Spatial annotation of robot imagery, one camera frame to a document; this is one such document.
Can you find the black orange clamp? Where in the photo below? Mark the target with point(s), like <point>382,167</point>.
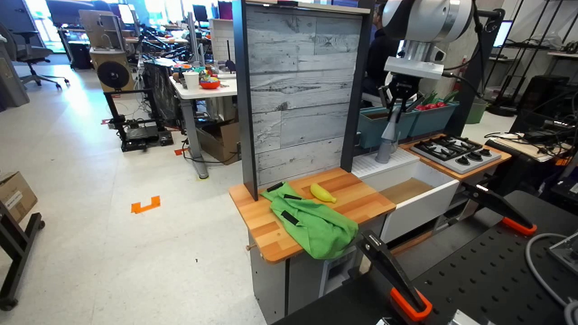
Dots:
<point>409,299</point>
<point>510,214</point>

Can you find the black perforated table plate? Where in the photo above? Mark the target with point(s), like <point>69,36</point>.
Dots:
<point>475,270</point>

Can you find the wooden butcher block counter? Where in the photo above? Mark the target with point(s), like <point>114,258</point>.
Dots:
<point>354,198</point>

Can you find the grey tap faucet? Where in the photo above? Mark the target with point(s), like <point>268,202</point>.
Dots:
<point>389,133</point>

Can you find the teal storage bin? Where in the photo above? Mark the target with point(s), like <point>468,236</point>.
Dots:
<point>414,122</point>

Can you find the white sink basin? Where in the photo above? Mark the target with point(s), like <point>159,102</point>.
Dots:
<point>419,191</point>

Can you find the cardboard box on floor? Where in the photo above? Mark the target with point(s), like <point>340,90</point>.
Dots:
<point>221,140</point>

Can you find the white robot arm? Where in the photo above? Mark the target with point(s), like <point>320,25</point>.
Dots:
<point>419,25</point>

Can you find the green cloth bag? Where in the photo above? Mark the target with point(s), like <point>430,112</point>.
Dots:
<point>322,231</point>

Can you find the white desk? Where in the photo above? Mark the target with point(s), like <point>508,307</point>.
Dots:
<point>188,106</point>

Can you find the grey wood backsplash panel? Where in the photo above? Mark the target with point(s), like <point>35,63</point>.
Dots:
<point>298,68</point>

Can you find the yellow banana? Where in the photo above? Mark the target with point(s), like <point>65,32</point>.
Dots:
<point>322,193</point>

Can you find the grey office chair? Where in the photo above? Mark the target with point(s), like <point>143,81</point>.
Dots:
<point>20,47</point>

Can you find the black 3d printer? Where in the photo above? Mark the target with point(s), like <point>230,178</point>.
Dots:
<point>138,131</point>

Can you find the toy gas stove top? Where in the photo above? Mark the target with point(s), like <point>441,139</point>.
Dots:
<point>457,157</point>

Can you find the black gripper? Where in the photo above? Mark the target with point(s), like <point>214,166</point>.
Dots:
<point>398,88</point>

